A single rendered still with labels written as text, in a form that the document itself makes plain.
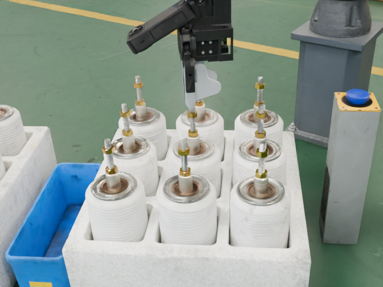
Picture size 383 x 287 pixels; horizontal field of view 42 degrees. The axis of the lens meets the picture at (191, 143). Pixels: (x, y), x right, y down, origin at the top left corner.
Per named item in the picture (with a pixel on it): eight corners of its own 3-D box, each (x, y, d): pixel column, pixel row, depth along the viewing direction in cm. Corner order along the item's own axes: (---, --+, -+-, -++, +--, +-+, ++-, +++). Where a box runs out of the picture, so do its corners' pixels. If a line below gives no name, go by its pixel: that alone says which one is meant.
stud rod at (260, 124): (264, 143, 87) (265, 105, 83) (259, 145, 87) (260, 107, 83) (260, 141, 88) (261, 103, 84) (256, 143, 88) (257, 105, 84)
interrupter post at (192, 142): (184, 152, 89) (184, 137, 87) (190, 146, 91) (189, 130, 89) (197, 155, 88) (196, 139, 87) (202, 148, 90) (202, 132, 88)
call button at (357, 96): (343, 98, 91) (345, 87, 90) (366, 98, 91) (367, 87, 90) (346, 107, 88) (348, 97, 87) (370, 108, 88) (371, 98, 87)
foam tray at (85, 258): (126, 191, 121) (117, 127, 112) (288, 196, 117) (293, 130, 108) (78, 324, 88) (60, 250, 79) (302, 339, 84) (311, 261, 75)
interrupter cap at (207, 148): (166, 158, 88) (166, 155, 88) (182, 137, 94) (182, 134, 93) (206, 165, 85) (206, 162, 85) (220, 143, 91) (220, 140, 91)
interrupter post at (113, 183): (104, 188, 81) (101, 171, 79) (116, 181, 82) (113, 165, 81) (112, 194, 80) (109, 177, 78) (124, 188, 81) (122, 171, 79)
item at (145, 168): (170, 230, 98) (163, 153, 89) (124, 246, 95) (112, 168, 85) (151, 203, 106) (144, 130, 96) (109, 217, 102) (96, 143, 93)
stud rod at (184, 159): (188, 183, 78) (186, 142, 74) (182, 183, 78) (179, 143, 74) (188, 179, 79) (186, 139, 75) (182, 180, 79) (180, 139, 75)
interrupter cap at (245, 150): (289, 150, 88) (289, 147, 88) (264, 169, 84) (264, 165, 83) (255, 136, 93) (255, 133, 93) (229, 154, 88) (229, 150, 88)
